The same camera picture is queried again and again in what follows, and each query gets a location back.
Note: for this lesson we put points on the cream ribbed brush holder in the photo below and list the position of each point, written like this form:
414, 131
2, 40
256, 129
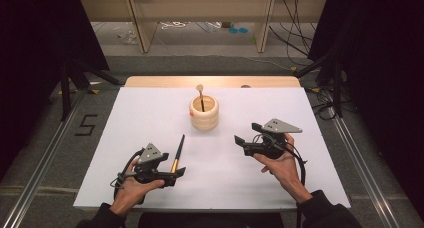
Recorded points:
204, 119

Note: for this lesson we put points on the black metal stand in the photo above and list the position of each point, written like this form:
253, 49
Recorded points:
65, 94
337, 88

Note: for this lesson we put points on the person's left hand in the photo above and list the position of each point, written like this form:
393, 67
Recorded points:
131, 194

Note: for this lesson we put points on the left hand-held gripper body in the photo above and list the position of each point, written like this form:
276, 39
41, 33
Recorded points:
150, 154

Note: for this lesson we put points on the makeup brush with gold ferrule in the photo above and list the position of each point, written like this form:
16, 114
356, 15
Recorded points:
178, 151

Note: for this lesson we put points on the wooden spoon stick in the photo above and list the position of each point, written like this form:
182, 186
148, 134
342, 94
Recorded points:
200, 88

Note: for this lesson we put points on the small colourful box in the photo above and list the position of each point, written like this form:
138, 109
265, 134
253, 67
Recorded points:
227, 24

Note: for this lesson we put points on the light wooden table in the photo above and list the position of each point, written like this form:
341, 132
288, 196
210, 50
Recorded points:
166, 81

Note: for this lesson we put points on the black curtain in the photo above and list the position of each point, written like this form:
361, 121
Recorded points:
36, 54
383, 71

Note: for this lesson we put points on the blue round disc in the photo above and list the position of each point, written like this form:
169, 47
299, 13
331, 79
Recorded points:
233, 30
243, 30

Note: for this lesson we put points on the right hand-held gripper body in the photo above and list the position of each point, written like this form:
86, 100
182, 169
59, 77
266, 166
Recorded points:
280, 126

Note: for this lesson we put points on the light wooden cabinet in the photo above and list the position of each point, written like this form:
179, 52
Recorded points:
143, 24

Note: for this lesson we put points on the white table cover sheet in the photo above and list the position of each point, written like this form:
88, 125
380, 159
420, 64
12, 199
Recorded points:
216, 178

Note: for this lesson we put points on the aluminium floor rail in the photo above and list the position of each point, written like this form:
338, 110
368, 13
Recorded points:
363, 174
36, 181

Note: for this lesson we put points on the person's right hand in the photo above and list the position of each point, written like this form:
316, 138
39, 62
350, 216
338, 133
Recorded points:
283, 171

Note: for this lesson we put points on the clear plastic bag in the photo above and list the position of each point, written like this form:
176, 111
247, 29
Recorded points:
126, 34

